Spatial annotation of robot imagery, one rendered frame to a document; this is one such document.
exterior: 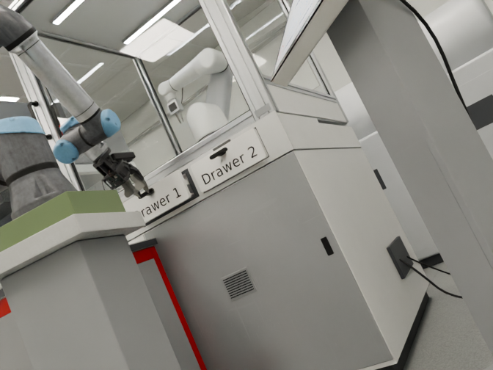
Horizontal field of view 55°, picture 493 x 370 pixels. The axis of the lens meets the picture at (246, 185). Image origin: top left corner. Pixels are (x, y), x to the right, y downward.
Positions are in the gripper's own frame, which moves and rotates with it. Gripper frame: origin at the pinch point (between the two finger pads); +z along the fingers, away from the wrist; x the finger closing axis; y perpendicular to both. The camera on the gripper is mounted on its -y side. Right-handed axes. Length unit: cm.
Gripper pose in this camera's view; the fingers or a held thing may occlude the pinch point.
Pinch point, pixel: (143, 191)
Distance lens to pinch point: 173.9
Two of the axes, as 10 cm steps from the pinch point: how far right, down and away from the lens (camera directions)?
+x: 7.9, -4.3, -4.4
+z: 6.0, 6.9, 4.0
